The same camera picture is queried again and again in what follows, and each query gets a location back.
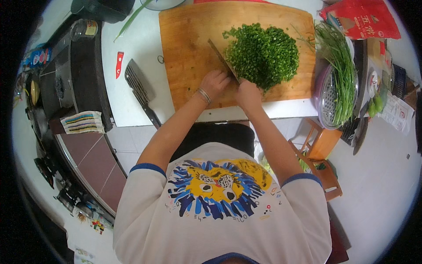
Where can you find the person's left hand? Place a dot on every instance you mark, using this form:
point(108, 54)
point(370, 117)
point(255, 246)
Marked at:
point(214, 84)

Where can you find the person's right hand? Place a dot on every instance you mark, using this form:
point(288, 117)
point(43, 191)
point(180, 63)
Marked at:
point(249, 95)

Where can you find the person's right fingers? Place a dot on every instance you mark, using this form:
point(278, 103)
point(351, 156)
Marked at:
point(247, 84)

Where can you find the person's left fingers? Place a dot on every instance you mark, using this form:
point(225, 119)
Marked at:
point(222, 77)

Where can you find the steel cleaver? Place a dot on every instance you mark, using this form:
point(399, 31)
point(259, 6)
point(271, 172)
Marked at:
point(221, 58)

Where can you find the pile of chopped chives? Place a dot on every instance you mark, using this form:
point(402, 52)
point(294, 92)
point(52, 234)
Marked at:
point(263, 56)

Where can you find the wooden cutting board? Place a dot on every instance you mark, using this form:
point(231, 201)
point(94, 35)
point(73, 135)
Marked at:
point(188, 49)

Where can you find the person's legs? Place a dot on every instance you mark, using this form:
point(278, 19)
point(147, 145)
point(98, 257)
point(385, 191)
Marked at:
point(214, 137)

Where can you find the purple basin with steel strainer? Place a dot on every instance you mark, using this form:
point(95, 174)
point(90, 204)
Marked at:
point(324, 99)

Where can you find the bundle of uncut chives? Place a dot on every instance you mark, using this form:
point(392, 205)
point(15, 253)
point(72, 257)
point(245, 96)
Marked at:
point(339, 69)

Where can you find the white bowl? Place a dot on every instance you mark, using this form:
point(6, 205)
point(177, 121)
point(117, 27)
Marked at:
point(161, 4)

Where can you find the orange wooden stool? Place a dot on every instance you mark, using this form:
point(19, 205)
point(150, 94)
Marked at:
point(324, 142)

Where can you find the red peeler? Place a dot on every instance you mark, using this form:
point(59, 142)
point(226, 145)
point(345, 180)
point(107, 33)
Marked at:
point(119, 64)

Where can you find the long green leaf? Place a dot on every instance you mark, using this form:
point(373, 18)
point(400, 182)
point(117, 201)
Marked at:
point(132, 18)

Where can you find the person's body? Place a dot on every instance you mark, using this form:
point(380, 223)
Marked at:
point(227, 204)

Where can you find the heap of packets and plates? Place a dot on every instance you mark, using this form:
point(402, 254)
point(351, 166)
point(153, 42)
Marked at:
point(375, 66)

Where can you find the green fruits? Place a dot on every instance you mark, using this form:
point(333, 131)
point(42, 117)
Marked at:
point(375, 105)

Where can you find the red plastic bag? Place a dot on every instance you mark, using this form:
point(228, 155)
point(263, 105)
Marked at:
point(362, 19)

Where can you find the black pot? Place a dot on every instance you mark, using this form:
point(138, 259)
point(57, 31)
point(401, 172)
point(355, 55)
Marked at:
point(105, 10)

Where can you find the black stove counter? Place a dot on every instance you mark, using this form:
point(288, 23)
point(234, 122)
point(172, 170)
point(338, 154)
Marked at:
point(82, 76)

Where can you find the glass jar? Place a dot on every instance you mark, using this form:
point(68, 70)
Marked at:
point(84, 29)

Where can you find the striped cloth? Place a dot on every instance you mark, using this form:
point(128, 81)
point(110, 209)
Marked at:
point(82, 122)

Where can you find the black plastic basket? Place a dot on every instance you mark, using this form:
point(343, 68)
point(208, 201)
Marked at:
point(399, 81)

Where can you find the white printed paper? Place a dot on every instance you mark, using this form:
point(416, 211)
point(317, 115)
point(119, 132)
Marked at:
point(397, 112)

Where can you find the brown tiled counter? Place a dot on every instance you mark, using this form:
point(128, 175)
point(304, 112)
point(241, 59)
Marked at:
point(94, 165)

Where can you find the blue packet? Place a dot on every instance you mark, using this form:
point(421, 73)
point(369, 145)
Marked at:
point(38, 56)

